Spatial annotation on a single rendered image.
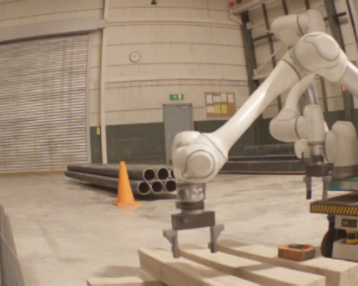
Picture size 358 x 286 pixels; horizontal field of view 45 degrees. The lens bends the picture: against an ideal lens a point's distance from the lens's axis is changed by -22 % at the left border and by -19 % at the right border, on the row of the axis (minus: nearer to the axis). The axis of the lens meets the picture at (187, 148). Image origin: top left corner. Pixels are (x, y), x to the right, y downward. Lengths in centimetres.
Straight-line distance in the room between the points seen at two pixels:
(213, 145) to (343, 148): 96
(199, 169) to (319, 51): 53
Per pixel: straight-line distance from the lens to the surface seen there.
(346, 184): 224
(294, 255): 166
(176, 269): 173
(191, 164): 141
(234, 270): 168
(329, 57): 153
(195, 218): 164
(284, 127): 211
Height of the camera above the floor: 61
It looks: level
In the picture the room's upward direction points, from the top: 3 degrees counter-clockwise
